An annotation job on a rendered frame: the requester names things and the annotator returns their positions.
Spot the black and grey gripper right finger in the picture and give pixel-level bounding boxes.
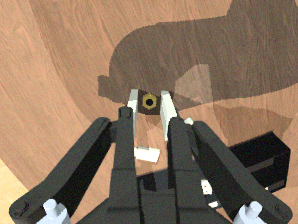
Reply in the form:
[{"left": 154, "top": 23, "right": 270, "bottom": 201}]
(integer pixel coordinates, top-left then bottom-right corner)
[{"left": 160, "top": 91, "right": 293, "bottom": 224}]

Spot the black rack of bins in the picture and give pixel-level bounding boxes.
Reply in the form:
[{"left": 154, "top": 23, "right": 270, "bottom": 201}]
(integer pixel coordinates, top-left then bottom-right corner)
[{"left": 137, "top": 132, "right": 291, "bottom": 210}]

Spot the white domino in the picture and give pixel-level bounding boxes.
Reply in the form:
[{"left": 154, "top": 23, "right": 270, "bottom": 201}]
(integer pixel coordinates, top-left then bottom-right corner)
[{"left": 201, "top": 180, "right": 212, "bottom": 194}]

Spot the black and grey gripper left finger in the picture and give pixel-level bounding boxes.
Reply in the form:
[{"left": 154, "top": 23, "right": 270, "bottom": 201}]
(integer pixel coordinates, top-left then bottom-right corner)
[{"left": 8, "top": 89, "right": 140, "bottom": 224}]

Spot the brass hex nut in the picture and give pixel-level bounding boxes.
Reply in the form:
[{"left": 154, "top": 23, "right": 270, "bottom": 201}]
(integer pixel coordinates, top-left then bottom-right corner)
[{"left": 143, "top": 93, "right": 156, "bottom": 109}]

